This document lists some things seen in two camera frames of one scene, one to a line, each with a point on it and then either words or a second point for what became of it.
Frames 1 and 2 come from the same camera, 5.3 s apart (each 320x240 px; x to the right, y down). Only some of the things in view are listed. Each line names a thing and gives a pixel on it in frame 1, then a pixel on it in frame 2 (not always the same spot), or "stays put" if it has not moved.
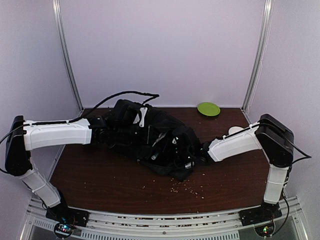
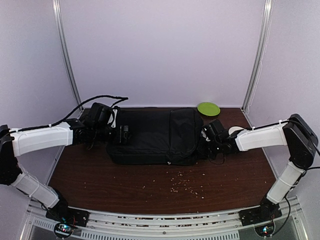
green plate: x=209 y=109 stays put
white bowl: x=234 y=129 stays put
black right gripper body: x=183 y=153 → x=210 y=150
